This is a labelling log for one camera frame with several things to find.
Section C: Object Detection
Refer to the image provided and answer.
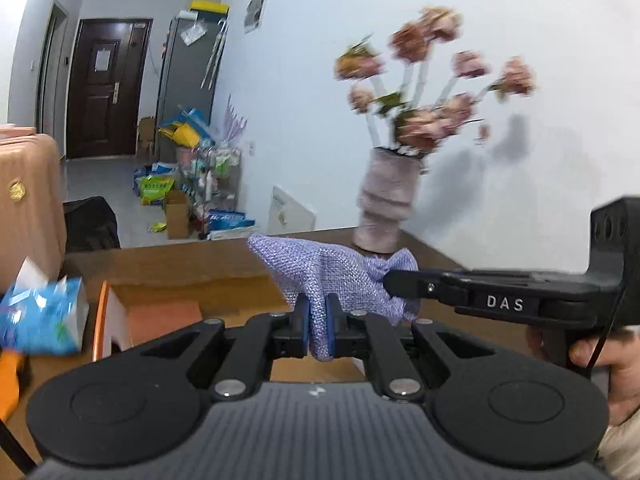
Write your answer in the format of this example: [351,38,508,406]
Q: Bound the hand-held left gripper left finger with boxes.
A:
[134,294,310,403]

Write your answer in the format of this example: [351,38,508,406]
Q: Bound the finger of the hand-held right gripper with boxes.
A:
[384,269,471,309]

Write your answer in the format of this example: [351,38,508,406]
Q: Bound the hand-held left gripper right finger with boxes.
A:
[326,294,501,403]

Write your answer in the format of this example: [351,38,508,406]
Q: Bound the purple burlap drawstring pouch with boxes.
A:
[247,234,421,362]

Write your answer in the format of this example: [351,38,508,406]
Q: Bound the red cardboard box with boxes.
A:
[92,272,371,385]

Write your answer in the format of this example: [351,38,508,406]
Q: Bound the person's right hand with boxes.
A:
[526,326,640,427]

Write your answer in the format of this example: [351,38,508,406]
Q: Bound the pink ribbed vase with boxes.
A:
[354,146,426,255]

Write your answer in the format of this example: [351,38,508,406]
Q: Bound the white board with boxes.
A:
[267,185,317,236]

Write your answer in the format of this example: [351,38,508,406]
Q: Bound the blue white packs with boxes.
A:
[206,208,256,241]

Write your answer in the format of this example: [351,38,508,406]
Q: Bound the small brown cardboard box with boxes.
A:
[165,190,192,240]

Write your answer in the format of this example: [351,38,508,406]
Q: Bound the artificial pink flower bouquet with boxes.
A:
[334,6,537,158]

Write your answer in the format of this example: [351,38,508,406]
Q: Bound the green yellow sack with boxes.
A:
[137,175,176,206]

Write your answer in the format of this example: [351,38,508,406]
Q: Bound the purple dried grass decoration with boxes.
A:
[222,94,249,147]

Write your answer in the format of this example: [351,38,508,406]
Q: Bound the pile of blue yellow bags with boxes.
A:
[159,106,217,149]

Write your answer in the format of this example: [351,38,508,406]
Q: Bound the black fabric bag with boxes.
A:
[62,197,122,253]

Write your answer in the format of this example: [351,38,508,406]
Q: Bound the open cardboard box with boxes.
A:
[137,116,157,157]

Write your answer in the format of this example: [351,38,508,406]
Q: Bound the blue tissue pack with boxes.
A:
[0,257,90,356]

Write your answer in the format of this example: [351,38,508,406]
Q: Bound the grey refrigerator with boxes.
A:
[155,16,228,158]

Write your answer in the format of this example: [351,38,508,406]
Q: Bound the white folded umbrella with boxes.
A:
[201,17,229,90]

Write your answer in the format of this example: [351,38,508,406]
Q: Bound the pink suitcase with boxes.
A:
[0,125,68,293]

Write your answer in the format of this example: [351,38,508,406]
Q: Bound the dark brown entrance door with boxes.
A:
[66,18,153,160]

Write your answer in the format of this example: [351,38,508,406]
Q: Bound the clear plastic bag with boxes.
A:
[181,20,207,46]

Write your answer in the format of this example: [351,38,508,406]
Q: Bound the grey interior doorway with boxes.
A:
[37,2,69,158]

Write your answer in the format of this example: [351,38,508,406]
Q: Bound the wire trolley rack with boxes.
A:
[182,141,242,239]

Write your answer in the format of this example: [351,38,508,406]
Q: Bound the black cable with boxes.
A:
[0,417,37,477]

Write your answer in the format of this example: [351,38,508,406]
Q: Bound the wall picture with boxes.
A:
[243,0,271,35]

